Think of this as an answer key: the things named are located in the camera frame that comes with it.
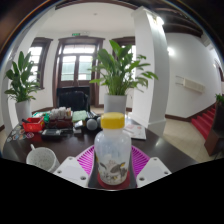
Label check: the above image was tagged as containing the clear bottle with yellow cap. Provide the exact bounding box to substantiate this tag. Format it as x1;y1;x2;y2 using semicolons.
93;112;132;186

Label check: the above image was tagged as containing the black office chair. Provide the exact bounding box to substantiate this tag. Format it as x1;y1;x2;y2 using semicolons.
55;86;92;112

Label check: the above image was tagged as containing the white speckled mug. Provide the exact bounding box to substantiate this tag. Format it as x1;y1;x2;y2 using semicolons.
25;143;61;174

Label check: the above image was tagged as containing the red carpeted staircase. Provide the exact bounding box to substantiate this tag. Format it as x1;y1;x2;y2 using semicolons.
190;103;218;141

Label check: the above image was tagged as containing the brown glazed double door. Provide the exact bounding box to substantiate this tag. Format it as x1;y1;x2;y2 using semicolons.
52;35;105;108

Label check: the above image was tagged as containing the green folded cloth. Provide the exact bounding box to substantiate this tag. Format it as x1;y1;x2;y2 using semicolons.
72;109;88;123

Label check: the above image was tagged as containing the potted plant in white pot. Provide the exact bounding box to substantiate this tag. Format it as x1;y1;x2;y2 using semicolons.
3;50;42;125
88;39;159;116

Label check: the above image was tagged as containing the red plastic basket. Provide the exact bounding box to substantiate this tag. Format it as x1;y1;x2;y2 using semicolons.
21;116;46;133

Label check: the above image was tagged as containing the white wall radiator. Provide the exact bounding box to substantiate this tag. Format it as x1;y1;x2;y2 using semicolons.
175;75;206;94

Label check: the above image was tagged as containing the brown framed window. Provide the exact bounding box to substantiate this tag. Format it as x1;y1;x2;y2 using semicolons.
111;35;138;81
28;36;54;90

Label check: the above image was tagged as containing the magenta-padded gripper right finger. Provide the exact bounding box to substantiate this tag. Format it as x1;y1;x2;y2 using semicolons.
129;144;173;189

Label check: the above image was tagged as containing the white printed paper sheet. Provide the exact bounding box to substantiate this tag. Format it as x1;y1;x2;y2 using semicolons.
123;123;147;140

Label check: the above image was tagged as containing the dark round teapot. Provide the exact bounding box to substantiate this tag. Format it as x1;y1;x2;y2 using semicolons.
84;111;102;132

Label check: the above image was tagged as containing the flat black device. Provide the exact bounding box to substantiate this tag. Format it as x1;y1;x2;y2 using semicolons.
40;129;63;140

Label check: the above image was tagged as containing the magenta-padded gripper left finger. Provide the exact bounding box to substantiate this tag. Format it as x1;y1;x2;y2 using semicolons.
53;144;98;189

